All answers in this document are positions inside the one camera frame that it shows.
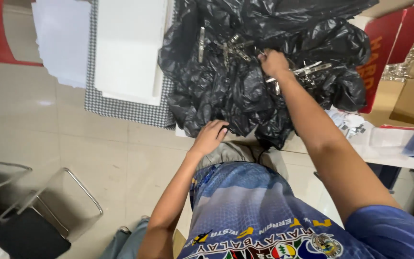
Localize person's left hand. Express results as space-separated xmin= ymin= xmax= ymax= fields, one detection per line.
xmin=188 ymin=120 xmax=230 ymax=157

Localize person's right hand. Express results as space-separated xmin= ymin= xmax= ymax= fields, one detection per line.
xmin=257 ymin=49 xmax=291 ymax=78

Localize black plastic garbage bag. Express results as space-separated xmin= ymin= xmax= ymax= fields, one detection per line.
xmin=158 ymin=0 xmax=379 ymax=150

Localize pile of silver metal clips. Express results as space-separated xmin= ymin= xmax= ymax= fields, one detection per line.
xmin=216 ymin=33 xmax=333 ymax=95

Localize long silver metal strip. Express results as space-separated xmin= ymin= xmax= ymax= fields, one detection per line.
xmin=198 ymin=27 xmax=206 ymax=64

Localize grey shorts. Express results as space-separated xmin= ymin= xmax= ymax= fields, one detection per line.
xmin=196 ymin=142 xmax=276 ymax=172

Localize clear bag of metal parts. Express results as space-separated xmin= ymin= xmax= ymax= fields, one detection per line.
xmin=327 ymin=109 xmax=374 ymax=139

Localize red cardboard box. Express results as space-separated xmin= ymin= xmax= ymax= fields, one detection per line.
xmin=356 ymin=0 xmax=414 ymax=114

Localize white foam board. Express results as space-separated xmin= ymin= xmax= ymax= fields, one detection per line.
xmin=94 ymin=0 xmax=176 ymax=107

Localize crinkled clear plastic wrap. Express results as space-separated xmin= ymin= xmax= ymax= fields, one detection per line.
xmin=381 ymin=24 xmax=414 ymax=82

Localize black-and-white checkered cloth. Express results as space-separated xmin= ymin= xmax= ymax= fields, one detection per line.
xmin=84 ymin=0 xmax=177 ymax=130

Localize clear plastic container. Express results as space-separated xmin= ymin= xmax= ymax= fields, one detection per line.
xmin=368 ymin=127 xmax=414 ymax=156

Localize blue printed jersey shirt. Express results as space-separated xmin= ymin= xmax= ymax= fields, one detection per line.
xmin=176 ymin=161 xmax=414 ymax=259

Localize stack of white paper sheets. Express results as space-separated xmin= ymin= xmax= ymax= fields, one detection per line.
xmin=31 ymin=0 xmax=92 ymax=89

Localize small brown cardboard piece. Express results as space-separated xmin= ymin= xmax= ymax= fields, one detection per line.
xmin=172 ymin=230 xmax=187 ymax=259

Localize blue denim jeans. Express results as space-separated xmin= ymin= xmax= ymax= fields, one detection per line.
xmin=99 ymin=216 xmax=151 ymax=259

